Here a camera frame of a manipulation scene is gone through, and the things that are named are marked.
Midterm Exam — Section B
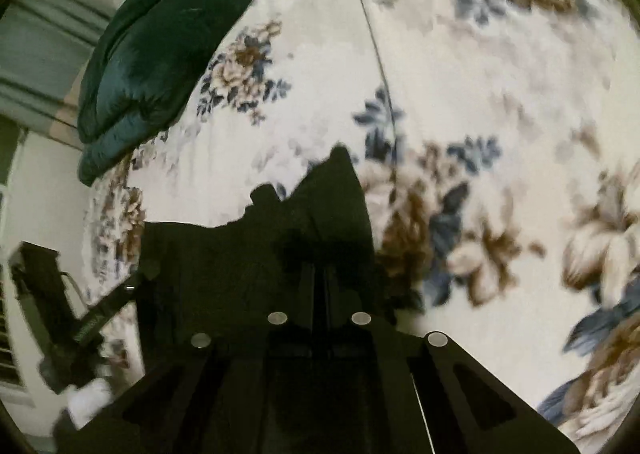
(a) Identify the dark green folded blanket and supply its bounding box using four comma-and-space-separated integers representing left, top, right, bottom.
77, 0, 252, 185

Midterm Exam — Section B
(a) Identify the white gloved left hand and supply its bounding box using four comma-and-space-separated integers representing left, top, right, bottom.
66, 378, 114, 429

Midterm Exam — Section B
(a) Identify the black striped garment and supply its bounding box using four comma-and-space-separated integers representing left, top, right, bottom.
136, 143, 426, 385

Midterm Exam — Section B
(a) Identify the thin black cable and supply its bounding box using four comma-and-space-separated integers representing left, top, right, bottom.
335, 0, 407, 165

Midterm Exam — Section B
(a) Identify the floral bed blanket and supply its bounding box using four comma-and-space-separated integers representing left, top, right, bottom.
82, 0, 639, 453

